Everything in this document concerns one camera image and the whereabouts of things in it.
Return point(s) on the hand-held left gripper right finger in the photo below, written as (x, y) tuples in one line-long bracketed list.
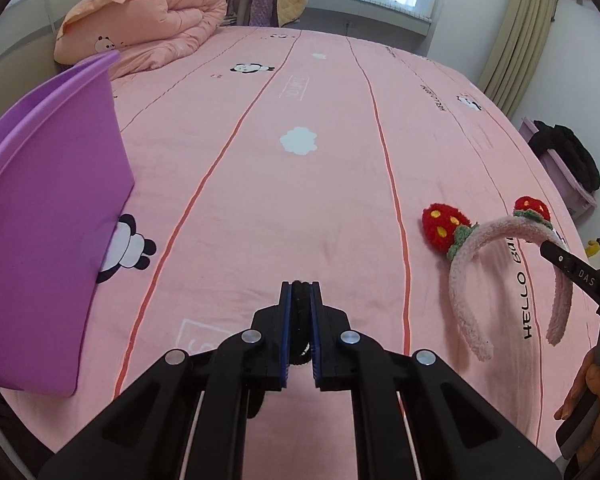
[(316, 350)]

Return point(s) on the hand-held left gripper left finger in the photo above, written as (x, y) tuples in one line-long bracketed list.
[(286, 340)]

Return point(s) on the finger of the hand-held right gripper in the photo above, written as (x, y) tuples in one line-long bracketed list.
[(565, 262)]

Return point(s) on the pink fuzzy strawberry headband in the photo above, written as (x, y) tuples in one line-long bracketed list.
[(460, 280)]

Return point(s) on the purple plastic bin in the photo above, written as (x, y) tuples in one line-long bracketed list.
[(45, 210)]

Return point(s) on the person's right hand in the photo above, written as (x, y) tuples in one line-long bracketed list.
[(594, 380)]

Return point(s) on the pink storage box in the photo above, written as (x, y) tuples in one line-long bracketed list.
[(575, 200)]

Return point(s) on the black clothing pile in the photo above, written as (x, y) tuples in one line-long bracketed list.
[(565, 152)]

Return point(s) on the pink printed bed sheet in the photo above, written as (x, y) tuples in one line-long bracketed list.
[(305, 200)]

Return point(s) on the beige curtain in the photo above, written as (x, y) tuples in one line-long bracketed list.
[(515, 35)]

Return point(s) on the orange folded quilt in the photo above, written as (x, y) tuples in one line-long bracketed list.
[(155, 15)]

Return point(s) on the grey headboard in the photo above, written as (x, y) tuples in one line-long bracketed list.
[(20, 35)]

